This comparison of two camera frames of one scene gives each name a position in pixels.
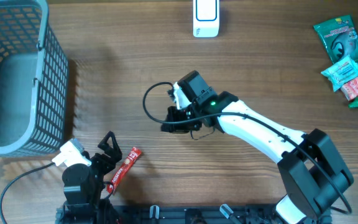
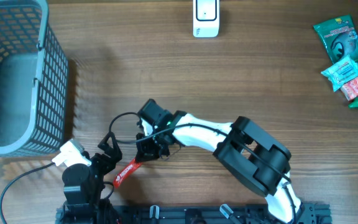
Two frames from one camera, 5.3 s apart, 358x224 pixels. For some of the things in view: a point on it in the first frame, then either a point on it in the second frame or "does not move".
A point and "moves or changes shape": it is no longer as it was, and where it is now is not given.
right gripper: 178,127 -> 146,152
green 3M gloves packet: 341,38 does not move
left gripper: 115,152 does not move
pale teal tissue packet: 344,70 does not move
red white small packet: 355,88 does not move
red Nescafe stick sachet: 129,160 moves or changes shape
